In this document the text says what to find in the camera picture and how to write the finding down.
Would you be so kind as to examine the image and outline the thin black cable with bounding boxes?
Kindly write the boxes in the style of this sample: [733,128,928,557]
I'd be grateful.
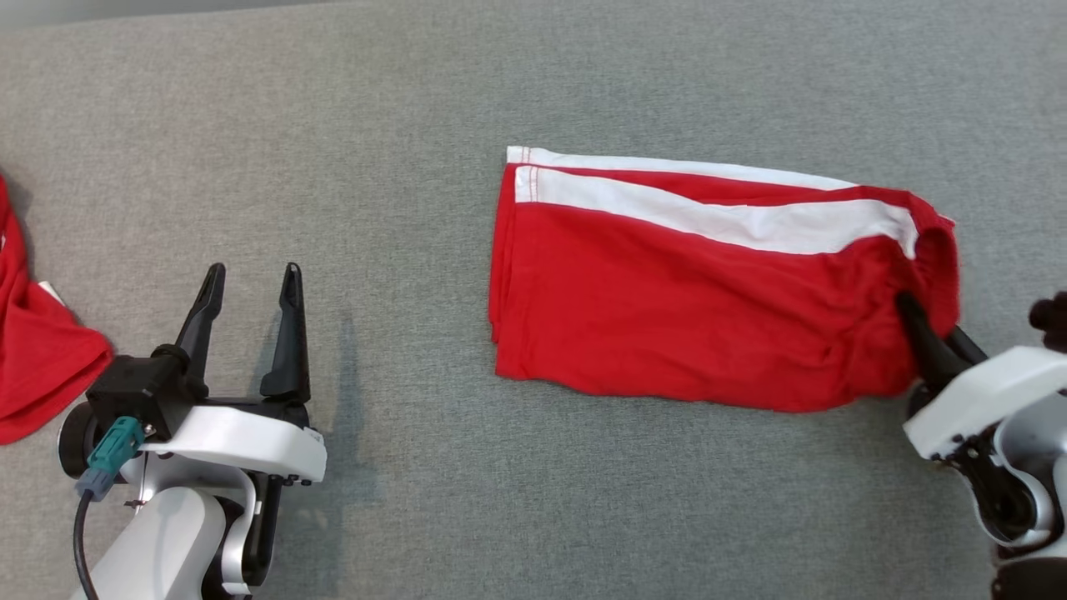
[73,492,101,600]

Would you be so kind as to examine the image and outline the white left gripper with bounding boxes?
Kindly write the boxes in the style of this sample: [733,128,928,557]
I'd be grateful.
[138,262,328,484]

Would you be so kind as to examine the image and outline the red basketball jersey white trim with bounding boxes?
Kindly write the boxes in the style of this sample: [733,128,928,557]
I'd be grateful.
[0,175,113,445]

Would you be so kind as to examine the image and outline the red shorts with white stripe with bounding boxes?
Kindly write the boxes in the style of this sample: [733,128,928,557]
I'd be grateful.
[488,147,961,414]

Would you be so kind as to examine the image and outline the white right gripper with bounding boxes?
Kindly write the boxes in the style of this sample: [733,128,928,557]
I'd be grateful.
[896,292,1067,461]

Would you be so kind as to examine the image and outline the teal cable connector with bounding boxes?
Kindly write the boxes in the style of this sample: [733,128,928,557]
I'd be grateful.
[75,417,147,501]

